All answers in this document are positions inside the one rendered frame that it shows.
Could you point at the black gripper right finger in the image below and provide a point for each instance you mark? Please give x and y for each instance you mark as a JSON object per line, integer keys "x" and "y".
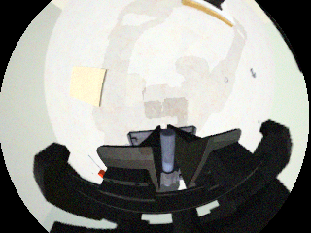
{"x": 191, "y": 151}

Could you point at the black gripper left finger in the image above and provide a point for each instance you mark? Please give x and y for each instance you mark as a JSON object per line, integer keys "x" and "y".
{"x": 146, "y": 156}

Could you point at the blue-grey metal cylinder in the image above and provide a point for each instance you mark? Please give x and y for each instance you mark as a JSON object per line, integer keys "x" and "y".
{"x": 167, "y": 147}

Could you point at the red-handled screwdriver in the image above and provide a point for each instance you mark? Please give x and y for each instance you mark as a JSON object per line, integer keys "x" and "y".
{"x": 102, "y": 172}

